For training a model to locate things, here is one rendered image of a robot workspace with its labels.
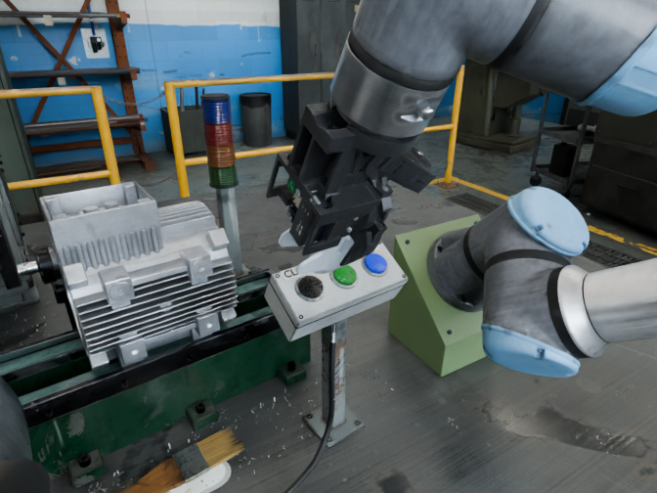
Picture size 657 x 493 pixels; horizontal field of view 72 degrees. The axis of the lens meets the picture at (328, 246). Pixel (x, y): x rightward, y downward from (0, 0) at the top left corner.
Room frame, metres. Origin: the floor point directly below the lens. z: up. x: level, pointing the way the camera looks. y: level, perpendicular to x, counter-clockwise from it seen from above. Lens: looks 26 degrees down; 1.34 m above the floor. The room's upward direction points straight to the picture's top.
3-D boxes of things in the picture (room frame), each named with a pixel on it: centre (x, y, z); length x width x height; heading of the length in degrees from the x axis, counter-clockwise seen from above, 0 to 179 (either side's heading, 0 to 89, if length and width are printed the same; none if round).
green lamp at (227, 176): (0.96, 0.23, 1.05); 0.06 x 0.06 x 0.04
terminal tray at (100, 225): (0.55, 0.29, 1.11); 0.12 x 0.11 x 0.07; 125
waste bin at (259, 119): (5.75, 0.89, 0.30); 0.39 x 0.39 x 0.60
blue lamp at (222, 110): (0.96, 0.23, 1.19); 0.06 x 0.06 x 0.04
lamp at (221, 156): (0.96, 0.23, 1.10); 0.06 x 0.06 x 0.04
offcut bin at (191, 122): (5.26, 1.58, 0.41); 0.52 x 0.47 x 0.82; 120
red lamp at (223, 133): (0.96, 0.23, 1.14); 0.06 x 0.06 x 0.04
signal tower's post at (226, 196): (0.96, 0.23, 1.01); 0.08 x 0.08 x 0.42; 35
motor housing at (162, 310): (0.57, 0.26, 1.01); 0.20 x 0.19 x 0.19; 125
